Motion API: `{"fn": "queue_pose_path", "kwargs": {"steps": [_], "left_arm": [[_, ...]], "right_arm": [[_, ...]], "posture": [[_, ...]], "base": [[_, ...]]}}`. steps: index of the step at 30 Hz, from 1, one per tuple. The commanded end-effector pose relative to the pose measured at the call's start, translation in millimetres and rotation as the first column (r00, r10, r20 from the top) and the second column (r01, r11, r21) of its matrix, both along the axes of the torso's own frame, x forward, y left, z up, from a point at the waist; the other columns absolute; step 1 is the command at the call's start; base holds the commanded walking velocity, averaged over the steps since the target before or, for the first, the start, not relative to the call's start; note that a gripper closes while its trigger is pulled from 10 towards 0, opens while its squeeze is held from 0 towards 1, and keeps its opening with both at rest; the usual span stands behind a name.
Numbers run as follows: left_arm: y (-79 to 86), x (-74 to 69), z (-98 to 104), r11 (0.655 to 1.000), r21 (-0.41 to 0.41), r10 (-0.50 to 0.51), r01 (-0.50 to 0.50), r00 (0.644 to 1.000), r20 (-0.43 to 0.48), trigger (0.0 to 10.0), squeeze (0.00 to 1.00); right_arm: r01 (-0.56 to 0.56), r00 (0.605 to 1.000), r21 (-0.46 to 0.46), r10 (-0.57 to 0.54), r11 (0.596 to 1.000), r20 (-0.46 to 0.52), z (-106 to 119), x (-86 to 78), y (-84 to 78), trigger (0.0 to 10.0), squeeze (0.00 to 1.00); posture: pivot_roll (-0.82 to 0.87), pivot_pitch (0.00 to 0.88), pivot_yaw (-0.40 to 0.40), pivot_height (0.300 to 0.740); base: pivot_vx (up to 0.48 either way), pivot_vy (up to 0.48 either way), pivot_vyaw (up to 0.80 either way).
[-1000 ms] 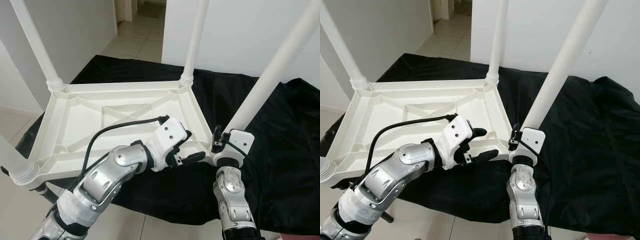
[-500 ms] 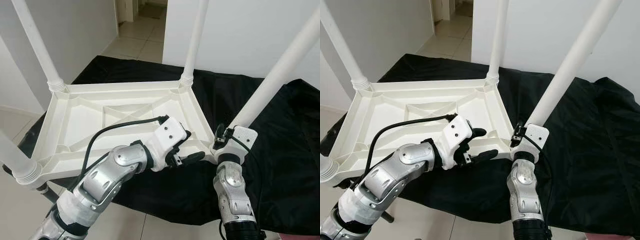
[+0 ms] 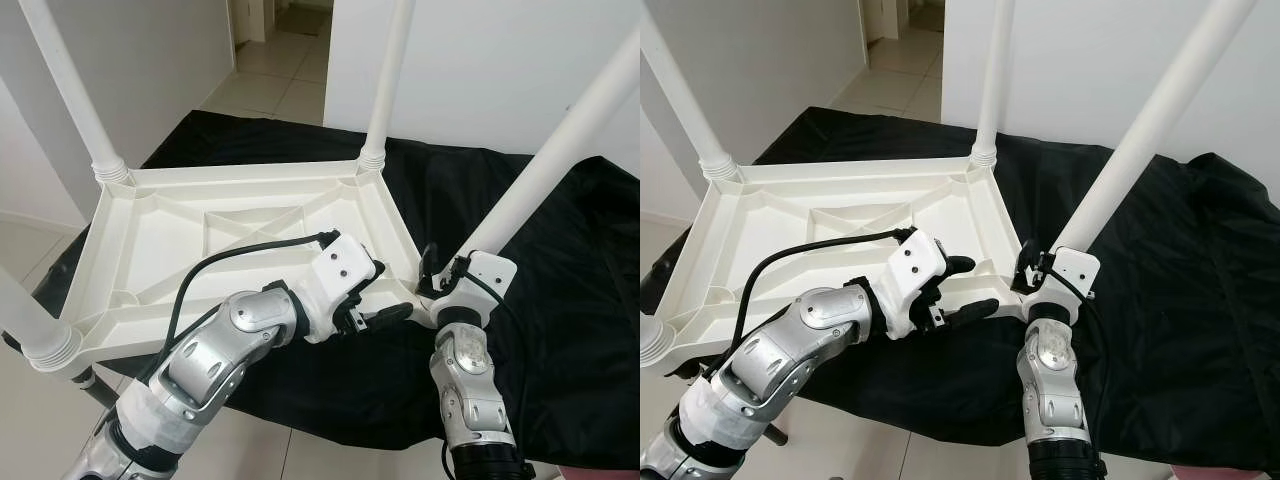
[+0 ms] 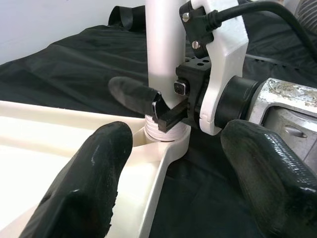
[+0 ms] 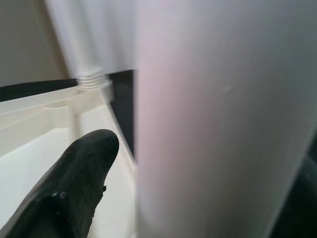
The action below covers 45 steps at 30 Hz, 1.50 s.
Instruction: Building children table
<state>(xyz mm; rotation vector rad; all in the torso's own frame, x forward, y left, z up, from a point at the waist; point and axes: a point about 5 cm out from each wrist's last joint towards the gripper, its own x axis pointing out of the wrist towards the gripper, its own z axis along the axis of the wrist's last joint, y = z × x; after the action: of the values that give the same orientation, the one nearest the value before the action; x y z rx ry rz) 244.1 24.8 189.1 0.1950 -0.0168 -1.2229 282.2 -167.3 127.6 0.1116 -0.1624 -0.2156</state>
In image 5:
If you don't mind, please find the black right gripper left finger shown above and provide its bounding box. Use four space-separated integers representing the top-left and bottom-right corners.
0 128 120 238

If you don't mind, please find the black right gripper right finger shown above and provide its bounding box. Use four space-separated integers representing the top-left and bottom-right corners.
269 148 317 238

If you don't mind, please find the white plastic table top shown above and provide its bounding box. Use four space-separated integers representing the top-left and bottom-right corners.
0 84 138 238

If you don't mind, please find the white plastic table leg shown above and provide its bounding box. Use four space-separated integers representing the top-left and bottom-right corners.
135 0 317 238
56 0 112 90

